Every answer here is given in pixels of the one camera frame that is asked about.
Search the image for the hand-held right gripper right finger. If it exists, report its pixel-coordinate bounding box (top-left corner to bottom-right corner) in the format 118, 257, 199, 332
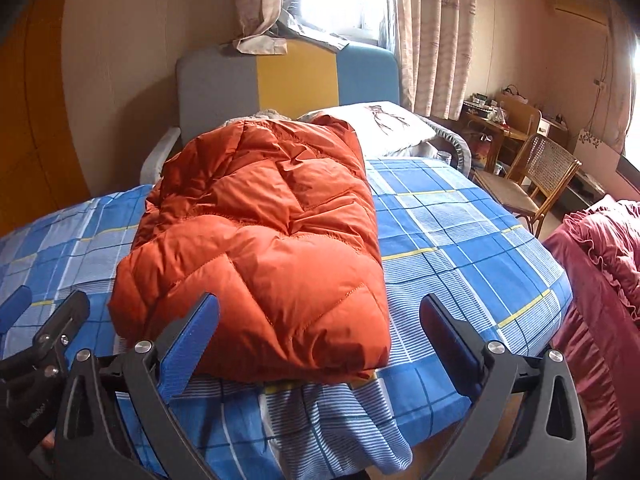
419, 294, 588, 480

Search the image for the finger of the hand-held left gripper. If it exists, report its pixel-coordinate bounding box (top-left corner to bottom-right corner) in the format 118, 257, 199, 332
31, 290, 92, 362
0, 285, 32, 333

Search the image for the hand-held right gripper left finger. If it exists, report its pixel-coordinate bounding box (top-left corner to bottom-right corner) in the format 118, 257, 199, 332
52, 291, 221, 480

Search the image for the orange puffer jacket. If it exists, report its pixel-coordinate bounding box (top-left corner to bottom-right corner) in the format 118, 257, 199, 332
107, 114, 393, 386

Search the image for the bed with blue plaid sheet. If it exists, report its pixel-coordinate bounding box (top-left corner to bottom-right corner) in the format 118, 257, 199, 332
0, 156, 573, 480

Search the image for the pink ruffled blanket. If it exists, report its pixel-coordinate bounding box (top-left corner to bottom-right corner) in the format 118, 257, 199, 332
542, 195, 640, 480

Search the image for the orange wooden wardrobe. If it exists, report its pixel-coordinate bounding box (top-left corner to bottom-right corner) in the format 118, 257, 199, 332
0, 0, 91, 238

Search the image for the grey padded bed bumper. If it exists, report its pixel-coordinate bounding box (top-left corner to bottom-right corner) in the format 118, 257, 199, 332
425, 115, 473, 178

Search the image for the wooden rattan chair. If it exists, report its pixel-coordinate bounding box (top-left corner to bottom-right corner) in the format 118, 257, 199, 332
472, 132, 583, 238

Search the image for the dark low table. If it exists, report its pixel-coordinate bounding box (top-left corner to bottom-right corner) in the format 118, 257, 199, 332
567, 170, 608, 211

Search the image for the white printed pillow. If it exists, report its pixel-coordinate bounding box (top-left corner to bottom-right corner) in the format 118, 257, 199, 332
297, 101, 437, 157

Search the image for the grey quilted blanket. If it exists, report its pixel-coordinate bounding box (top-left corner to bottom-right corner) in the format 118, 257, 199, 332
220, 108, 296, 128

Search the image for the white cabinet with floral sticker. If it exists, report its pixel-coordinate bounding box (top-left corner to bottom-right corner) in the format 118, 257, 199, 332
570, 125, 623, 186

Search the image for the cluttered wooden desk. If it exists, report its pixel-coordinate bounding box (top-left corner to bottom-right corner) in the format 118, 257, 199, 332
457, 91, 543, 176

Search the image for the grey yellow blue headboard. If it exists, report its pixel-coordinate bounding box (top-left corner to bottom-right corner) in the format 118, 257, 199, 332
175, 40, 401, 133

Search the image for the long beige patterned curtain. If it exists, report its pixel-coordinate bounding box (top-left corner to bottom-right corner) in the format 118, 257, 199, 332
395, 0, 478, 121

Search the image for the bright side window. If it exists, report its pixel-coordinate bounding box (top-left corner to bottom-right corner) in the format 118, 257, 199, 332
620, 25, 640, 156

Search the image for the grey patterned cloth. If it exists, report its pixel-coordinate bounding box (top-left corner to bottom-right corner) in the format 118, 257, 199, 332
280, 10, 351, 53

